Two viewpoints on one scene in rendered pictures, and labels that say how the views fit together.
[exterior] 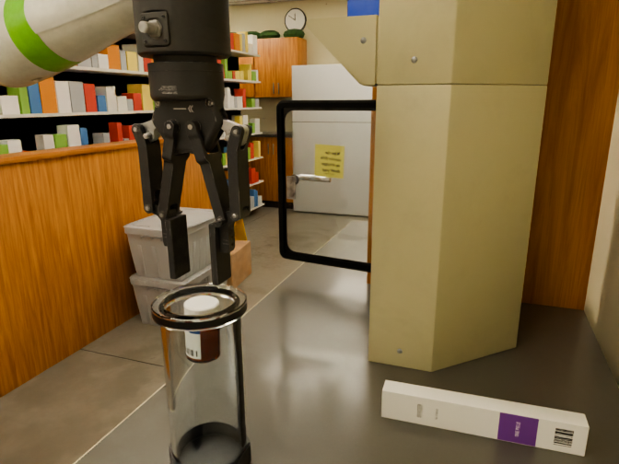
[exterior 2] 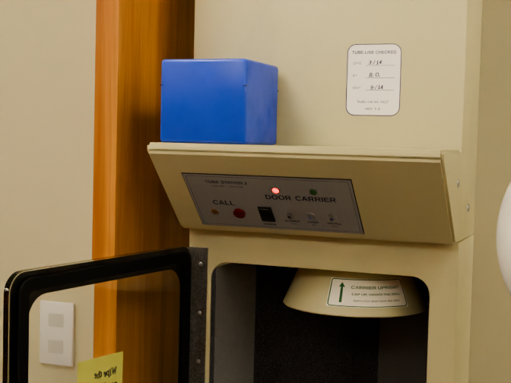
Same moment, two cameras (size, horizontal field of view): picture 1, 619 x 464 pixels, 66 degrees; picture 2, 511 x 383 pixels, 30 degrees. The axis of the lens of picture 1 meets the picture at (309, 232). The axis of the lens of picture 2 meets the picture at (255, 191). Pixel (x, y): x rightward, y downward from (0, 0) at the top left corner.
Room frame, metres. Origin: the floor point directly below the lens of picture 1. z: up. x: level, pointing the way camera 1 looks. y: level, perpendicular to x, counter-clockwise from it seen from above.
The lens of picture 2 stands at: (0.97, 0.92, 1.51)
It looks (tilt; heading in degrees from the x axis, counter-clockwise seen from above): 3 degrees down; 271
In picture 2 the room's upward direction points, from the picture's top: 1 degrees clockwise
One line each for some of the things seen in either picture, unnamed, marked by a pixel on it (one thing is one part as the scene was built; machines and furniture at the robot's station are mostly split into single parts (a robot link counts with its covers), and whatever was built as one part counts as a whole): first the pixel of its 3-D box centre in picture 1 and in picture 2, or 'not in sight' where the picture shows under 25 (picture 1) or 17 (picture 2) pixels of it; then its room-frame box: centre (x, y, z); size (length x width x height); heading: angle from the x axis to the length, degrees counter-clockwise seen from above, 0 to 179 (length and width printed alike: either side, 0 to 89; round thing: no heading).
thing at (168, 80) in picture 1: (189, 108); not in sight; (0.52, 0.13, 1.38); 0.08 x 0.07 x 0.09; 70
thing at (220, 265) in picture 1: (220, 251); not in sight; (0.51, 0.10, 1.23); 0.03 x 0.01 x 0.07; 160
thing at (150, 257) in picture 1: (181, 241); not in sight; (3.05, 0.85, 0.49); 0.60 x 0.42 x 0.33; 160
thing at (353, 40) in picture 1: (365, 60); (302, 192); (0.94, -0.10, 1.46); 0.32 x 0.12 x 0.10; 160
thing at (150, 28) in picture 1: (181, 31); not in sight; (0.51, 0.13, 1.45); 0.12 x 0.09 x 0.06; 160
